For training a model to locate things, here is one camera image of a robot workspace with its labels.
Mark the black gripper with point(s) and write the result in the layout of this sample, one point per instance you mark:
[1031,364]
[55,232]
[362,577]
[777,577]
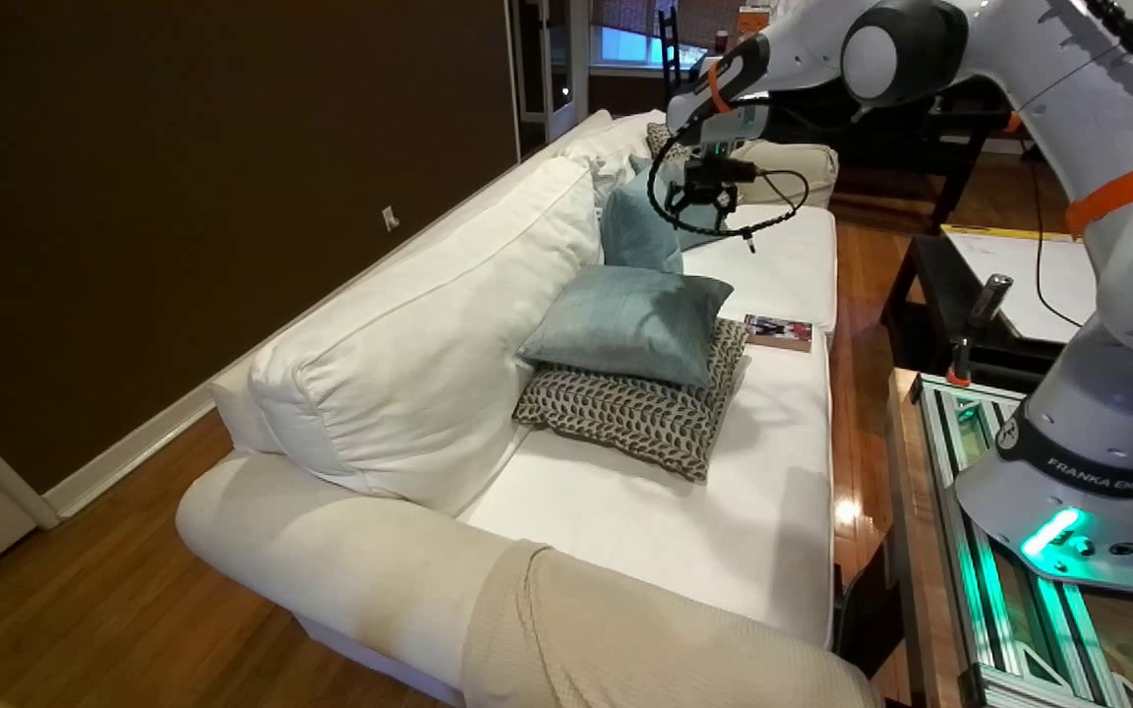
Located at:
[720,173]

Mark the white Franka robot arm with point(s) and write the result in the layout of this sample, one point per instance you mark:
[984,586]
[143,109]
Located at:
[1119,102]

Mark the small upright teal pillow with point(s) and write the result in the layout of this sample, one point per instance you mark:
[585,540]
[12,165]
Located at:
[631,237]

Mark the small white back cushion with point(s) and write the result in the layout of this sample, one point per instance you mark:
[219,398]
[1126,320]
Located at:
[618,144]

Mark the large flat teal pillow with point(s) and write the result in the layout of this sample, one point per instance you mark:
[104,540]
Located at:
[631,320]

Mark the dark wooden chair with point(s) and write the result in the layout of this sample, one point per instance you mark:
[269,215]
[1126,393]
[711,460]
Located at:
[672,52]

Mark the bright window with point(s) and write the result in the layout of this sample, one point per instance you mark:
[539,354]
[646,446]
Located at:
[618,43]

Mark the large black white patterned pillow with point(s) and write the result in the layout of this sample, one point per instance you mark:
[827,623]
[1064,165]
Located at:
[646,418]

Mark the black metal floor stand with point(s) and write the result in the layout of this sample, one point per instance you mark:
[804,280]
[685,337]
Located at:
[942,295]

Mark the white floor mat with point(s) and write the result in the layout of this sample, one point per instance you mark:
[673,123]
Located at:
[1002,258]

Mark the large white back cushion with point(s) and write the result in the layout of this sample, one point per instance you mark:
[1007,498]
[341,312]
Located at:
[421,354]

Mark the white fabric sofa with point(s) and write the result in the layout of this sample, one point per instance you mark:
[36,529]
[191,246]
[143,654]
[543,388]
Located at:
[672,536]

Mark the white baseboard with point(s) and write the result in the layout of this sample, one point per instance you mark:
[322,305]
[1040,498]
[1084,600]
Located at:
[120,456]

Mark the white door frame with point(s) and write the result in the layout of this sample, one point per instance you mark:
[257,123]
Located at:
[576,64]

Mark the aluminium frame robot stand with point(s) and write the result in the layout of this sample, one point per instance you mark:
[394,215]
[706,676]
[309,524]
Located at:
[984,613]

